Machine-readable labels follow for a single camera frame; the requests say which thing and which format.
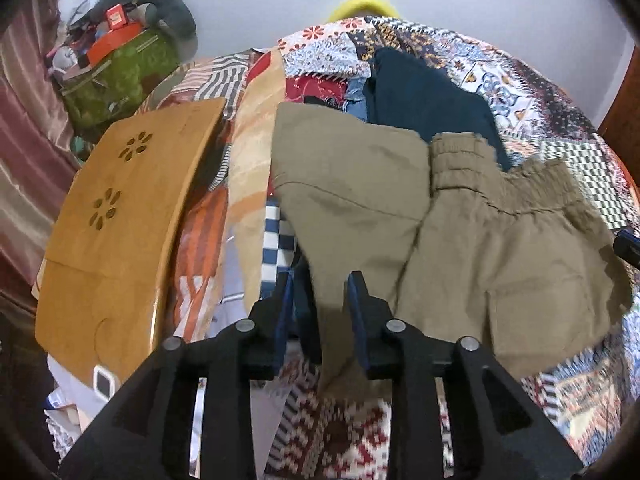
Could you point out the green fabric storage bag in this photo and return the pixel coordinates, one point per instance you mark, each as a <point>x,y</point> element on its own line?
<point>125,80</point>

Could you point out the white small device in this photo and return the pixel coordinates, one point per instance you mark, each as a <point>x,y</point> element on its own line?
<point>104,382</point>

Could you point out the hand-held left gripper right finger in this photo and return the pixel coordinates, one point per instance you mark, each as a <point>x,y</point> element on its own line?
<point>357,325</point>

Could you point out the small red box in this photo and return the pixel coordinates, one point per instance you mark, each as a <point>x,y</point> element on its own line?
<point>116,17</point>

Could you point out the pile of white papers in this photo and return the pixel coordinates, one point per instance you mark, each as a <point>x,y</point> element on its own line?
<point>65,405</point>

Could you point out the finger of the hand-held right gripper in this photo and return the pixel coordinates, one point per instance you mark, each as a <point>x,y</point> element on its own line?
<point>627,245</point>

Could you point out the patchwork printed blanket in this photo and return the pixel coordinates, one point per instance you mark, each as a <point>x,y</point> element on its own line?
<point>525,90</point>

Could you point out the dark navy pants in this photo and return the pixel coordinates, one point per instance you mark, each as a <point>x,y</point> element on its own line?
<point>430,100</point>

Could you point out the yellow round object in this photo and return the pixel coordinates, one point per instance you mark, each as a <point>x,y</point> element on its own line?
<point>365,5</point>

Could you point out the pink striped curtain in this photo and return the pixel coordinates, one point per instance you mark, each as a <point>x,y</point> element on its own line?
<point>25,135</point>

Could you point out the striped bed sheet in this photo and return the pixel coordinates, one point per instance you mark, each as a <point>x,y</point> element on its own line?
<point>220,80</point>

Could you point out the blue denim cloth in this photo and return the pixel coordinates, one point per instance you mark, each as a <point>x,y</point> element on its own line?
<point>356,102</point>

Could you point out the grey plush pillow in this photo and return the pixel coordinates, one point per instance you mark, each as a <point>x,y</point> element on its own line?
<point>170,2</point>

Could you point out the orange box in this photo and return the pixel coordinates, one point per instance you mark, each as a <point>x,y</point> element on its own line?
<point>112,45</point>

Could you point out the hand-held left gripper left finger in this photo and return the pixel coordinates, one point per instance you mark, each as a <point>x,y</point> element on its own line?
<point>284,320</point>

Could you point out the khaki pants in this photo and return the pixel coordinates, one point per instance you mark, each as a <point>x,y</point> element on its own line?
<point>360,185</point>

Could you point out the wooden lap table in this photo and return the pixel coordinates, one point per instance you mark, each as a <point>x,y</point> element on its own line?
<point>125,240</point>

